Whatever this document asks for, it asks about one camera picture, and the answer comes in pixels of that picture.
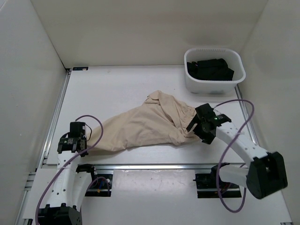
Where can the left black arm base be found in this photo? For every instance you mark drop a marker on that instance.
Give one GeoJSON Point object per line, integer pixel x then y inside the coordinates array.
{"type": "Point", "coordinates": [101, 187]}

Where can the blue corner label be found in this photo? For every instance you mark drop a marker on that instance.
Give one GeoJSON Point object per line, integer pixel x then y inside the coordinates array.
{"type": "Point", "coordinates": [80, 68]}

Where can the white plastic basket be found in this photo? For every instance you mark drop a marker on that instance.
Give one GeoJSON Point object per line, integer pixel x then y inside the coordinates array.
{"type": "Point", "coordinates": [231, 57]}

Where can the beige trousers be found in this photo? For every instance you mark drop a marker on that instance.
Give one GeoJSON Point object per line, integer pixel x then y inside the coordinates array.
{"type": "Point", "coordinates": [161, 119]}

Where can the black trousers in basket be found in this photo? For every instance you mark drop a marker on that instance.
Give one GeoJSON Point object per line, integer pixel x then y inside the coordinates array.
{"type": "Point", "coordinates": [210, 70]}

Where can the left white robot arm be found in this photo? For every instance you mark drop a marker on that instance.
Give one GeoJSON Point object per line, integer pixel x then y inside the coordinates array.
{"type": "Point", "coordinates": [67, 189]}

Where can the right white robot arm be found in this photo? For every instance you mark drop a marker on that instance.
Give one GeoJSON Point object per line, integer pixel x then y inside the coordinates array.
{"type": "Point", "coordinates": [265, 171]}

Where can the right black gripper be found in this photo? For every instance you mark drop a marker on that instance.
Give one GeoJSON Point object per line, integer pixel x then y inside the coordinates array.
{"type": "Point", "coordinates": [207, 138]}

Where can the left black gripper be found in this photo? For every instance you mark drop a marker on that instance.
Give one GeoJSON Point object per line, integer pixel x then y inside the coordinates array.
{"type": "Point", "coordinates": [84, 138]}

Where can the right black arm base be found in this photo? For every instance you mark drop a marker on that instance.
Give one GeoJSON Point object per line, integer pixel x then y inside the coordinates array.
{"type": "Point", "coordinates": [207, 187]}

